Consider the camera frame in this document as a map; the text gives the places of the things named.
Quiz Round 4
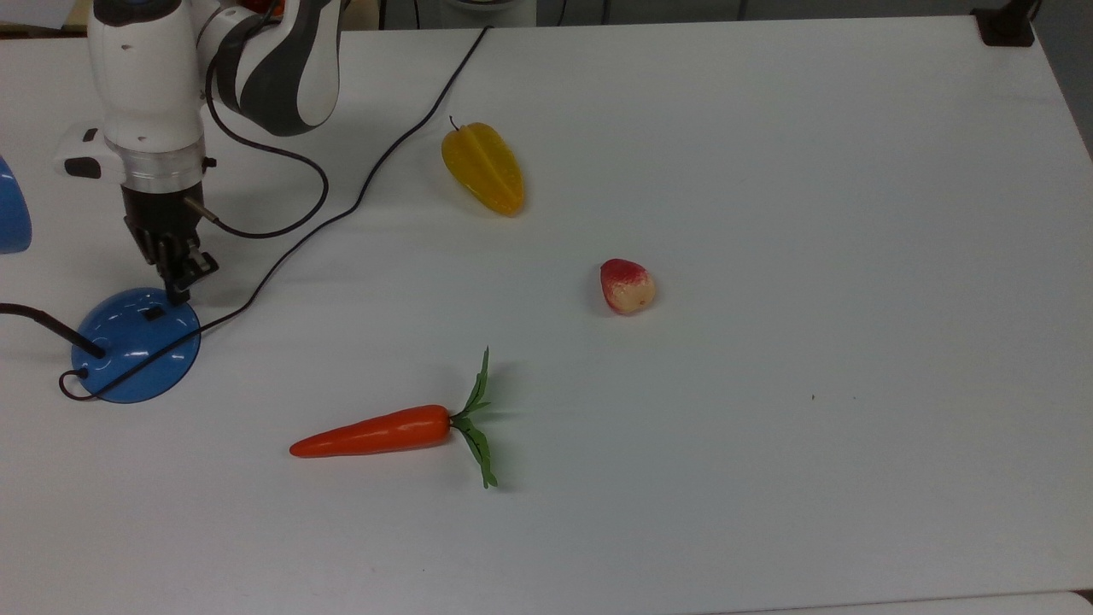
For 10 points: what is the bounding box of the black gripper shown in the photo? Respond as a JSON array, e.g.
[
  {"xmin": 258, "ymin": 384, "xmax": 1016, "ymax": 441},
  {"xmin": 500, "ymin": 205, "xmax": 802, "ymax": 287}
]
[{"xmin": 120, "ymin": 183, "xmax": 220, "ymax": 306}]

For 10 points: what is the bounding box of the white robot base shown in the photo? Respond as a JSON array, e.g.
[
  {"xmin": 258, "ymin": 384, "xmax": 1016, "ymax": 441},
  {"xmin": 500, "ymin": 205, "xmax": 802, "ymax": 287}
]
[{"xmin": 442, "ymin": 0, "xmax": 539, "ymax": 28}]

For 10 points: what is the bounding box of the orange toy carrot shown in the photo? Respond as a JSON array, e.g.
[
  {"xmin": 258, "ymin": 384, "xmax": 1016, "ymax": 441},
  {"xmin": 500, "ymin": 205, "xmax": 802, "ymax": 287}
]
[{"xmin": 289, "ymin": 346, "xmax": 500, "ymax": 489}]

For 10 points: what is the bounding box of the white paper sheet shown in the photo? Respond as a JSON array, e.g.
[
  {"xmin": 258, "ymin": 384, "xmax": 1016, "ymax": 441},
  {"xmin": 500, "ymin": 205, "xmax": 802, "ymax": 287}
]
[{"xmin": 0, "ymin": 0, "xmax": 79, "ymax": 30}]

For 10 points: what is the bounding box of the yellow toy starfruit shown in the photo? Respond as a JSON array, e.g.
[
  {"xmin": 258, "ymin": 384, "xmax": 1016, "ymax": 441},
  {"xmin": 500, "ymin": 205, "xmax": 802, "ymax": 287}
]
[{"xmin": 441, "ymin": 117, "xmax": 526, "ymax": 216}]

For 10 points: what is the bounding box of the red and cream toy peach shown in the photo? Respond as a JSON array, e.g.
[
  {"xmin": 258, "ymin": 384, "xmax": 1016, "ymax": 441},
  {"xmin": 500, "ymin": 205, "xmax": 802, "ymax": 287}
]
[{"xmin": 599, "ymin": 258, "xmax": 658, "ymax": 315}]

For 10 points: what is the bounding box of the black table clamp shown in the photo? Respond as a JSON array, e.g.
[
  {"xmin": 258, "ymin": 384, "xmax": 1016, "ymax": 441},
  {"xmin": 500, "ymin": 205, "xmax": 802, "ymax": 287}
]
[{"xmin": 972, "ymin": 0, "xmax": 1041, "ymax": 48}]

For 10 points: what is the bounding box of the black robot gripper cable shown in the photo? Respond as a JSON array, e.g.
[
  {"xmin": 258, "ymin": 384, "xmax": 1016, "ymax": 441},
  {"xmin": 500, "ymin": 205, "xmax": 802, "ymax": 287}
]
[{"xmin": 183, "ymin": 17, "xmax": 330, "ymax": 241}]

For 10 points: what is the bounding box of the black lamp power cable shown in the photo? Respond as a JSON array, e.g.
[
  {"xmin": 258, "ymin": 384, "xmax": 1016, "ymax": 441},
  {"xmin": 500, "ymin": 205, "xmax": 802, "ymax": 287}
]
[{"xmin": 57, "ymin": 26, "xmax": 494, "ymax": 401}]

